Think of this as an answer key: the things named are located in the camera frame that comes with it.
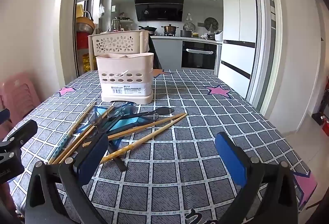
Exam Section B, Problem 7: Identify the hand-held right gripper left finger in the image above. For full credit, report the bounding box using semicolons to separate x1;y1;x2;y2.
24;133;109;224

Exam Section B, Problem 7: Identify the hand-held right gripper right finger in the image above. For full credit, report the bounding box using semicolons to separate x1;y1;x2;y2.
214;132;306;224

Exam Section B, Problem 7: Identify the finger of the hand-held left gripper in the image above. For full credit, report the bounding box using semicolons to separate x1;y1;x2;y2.
0;119;38;150
0;108;11;125

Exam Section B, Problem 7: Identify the wooden chopstick with blue pattern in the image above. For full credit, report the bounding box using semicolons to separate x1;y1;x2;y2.
48;101;96;165

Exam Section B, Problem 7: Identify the beige plastic utensil holder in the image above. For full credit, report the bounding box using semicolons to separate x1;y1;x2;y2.
96;52;155;105

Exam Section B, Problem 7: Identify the stack of pink plastic stools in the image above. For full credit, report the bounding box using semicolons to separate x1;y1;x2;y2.
0;72;42;125

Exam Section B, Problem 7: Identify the grey checked star tablecloth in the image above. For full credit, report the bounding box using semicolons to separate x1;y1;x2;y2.
0;69;319;224

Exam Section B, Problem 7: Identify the gold foil bag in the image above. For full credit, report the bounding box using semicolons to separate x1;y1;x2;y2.
81;50;91;73

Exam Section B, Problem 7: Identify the red fire extinguisher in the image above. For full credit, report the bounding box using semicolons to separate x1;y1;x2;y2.
318;114;329;138

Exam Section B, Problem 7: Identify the red bag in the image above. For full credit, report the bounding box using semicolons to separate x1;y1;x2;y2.
76;31;89;50

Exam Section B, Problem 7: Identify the black built-in oven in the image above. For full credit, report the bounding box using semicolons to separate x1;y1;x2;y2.
181;41;218;71

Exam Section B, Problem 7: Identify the beige flower-cut plastic basket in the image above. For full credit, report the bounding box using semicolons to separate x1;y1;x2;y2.
88;30;150;71

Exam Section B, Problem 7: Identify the white refrigerator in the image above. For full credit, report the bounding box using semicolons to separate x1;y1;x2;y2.
219;0;258;95

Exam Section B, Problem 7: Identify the glass kettle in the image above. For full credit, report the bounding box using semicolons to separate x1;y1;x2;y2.
111;17;123;32

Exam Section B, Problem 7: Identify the round dark fan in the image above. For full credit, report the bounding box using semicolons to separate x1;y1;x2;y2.
204;17;220;32

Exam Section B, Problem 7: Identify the black wok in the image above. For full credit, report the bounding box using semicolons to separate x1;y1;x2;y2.
138;25;158;33

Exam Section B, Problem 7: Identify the steel pot with lid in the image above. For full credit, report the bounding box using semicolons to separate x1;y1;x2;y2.
161;24;179;34

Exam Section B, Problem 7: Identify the black range hood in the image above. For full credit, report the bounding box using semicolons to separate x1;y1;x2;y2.
134;0;185;22

